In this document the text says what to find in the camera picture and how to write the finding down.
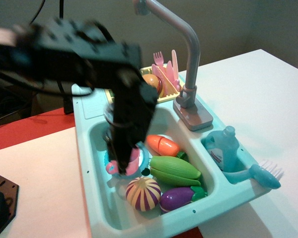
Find pink toy plate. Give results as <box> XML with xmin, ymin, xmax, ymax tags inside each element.
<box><xmin>151</xmin><ymin>64</ymin><xmax>172</xmax><ymax>90</ymax></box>

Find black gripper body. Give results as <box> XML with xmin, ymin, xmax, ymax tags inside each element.
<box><xmin>104</xmin><ymin>99</ymin><xmax>157</xmax><ymax>154</ymax></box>

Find blue toy detergent bottle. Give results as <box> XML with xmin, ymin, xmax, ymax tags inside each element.
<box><xmin>204</xmin><ymin>126</ymin><xmax>239</xmax><ymax>172</ymax></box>

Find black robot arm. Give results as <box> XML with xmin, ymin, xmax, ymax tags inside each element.
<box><xmin>0</xmin><ymin>19</ymin><xmax>158</xmax><ymax>175</ymax></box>

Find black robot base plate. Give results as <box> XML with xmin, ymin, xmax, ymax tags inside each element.
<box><xmin>0</xmin><ymin>175</ymin><xmax>19</xmax><ymax>234</ymax></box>

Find purple toy eggplant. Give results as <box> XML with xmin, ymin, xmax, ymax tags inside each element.
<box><xmin>159</xmin><ymin>186</ymin><xmax>208</xmax><ymax>214</ymax></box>

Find red mat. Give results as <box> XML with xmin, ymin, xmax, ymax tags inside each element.
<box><xmin>0</xmin><ymin>108</ymin><xmax>75</xmax><ymax>149</ymax></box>

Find toy hamburger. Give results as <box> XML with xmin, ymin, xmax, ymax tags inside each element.
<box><xmin>143</xmin><ymin>74</ymin><xmax>164</xmax><ymax>98</ymax></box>

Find blue toy dish brush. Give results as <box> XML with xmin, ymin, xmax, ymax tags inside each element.
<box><xmin>223</xmin><ymin>161</ymin><xmax>284</xmax><ymax>189</ymax></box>

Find teal toy sink unit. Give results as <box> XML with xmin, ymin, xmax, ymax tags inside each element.
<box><xmin>72</xmin><ymin>85</ymin><xmax>268</xmax><ymax>238</ymax></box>

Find pink toy knife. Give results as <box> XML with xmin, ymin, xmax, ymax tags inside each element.
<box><xmin>171</xmin><ymin>50</ymin><xmax>179</xmax><ymax>80</ymax></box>

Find yellow dish rack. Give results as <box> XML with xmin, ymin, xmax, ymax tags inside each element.
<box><xmin>104</xmin><ymin>66</ymin><xmax>185</xmax><ymax>105</ymax></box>

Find pink toy cup with handle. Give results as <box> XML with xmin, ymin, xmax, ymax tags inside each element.
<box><xmin>105</xmin><ymin>148</ymin><xmax>140</xmax><ymax>176</ymax></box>

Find blue toy plate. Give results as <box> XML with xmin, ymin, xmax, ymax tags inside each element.
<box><xmin>103</xmin><ymin>142</ymin><xmax>149</xmax><ymax>178</ymax></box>

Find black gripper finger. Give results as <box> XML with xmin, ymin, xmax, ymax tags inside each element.
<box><xmin>107</xmin><ymin>143</ymin><xmax>132</xmax><ymax>175</ymax></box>

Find orange toy carrot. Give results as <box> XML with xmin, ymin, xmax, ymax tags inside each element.
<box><xmin>146</xmin><ymin>134</ymin><xmax>187</xmax><ymax>159</ymax></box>

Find striped toy onion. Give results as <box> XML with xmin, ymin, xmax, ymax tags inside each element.
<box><xmin>125</xmin><ymin>177</ymin><xmax>161</xmax><ymax>212</ymax></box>

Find black power cord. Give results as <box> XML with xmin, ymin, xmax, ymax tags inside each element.
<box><xmin>28</xmin><ymin>0</ymin><xmax>47</xmax><ymax>25</ymax></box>

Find grey toy faucet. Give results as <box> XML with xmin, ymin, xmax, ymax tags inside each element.
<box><xmin>133</xmin><ymin>0</ymin><xmax>213</xmax><ymax>131</ymax></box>

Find pink toy fork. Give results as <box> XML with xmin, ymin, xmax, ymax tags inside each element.
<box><xmin>153</xmin><ymin>52</ymin><xmax>164</xmax><ymax>67</ymax></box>

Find green toy corn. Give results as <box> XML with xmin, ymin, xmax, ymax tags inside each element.
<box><xmin>149</xmin><ymin>156</ymin><xmax>202</xmax><ymax>186</ymax></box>

